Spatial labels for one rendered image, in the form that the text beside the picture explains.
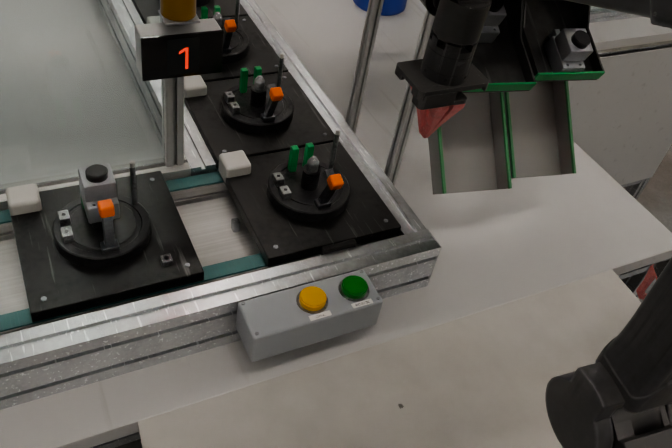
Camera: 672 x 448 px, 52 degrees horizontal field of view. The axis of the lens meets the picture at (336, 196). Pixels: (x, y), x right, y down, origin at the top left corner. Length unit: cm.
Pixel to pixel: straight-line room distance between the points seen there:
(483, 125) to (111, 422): 78
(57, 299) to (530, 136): 86
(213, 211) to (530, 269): 59
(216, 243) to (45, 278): 27
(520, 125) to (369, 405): 59
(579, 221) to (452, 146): 38
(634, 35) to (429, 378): 150
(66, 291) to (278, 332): 30
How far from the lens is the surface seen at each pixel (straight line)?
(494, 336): 121
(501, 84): 113
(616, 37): 230
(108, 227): 102
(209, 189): 123
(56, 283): 105
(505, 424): 112
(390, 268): 114
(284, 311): 102
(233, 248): 115
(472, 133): 126
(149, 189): 117
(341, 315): 103
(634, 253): 149
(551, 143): 136
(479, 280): 128
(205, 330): 105
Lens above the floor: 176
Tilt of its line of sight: 41 degrees down
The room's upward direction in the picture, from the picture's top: 12 degrees clockwise
